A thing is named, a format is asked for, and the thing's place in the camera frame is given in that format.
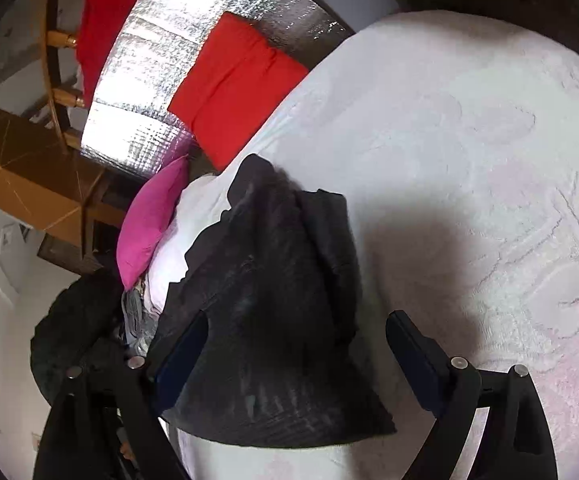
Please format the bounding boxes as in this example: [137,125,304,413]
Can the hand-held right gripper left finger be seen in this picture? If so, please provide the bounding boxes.
[33,311,210,480]

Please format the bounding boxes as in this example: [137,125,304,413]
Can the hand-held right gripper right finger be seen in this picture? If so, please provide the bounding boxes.
[386,310,559,480]

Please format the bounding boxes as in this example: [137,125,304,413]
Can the black jacket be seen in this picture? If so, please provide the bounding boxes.
[149,154,397,448]

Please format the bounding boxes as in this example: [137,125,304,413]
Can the grey cloth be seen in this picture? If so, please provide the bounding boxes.
[120,287,162,358]

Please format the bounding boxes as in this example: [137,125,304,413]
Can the black fuzzy cloth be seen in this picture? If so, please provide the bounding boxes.
[30,270,130,406]

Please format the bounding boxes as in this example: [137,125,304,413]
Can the pink pillow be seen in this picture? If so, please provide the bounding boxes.
[118,155,190,291]

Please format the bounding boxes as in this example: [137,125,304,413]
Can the white pillow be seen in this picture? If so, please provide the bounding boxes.
[146,175,230,316]

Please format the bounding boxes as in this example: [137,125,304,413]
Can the wooden nightstand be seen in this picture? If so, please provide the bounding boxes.
[36,170,125,273]

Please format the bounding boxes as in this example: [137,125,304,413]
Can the white patterned bed cover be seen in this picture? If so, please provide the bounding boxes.
[144,10,579,480]

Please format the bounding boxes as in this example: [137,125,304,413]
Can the red folded cloth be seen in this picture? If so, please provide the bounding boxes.
[168,12,310,171]

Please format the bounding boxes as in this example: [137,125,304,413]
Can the silver foil mat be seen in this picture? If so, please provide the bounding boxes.
[79,0,355,181]

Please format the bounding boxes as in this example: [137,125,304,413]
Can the red hanging cloth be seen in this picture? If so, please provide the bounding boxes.
[76,0,162,106]

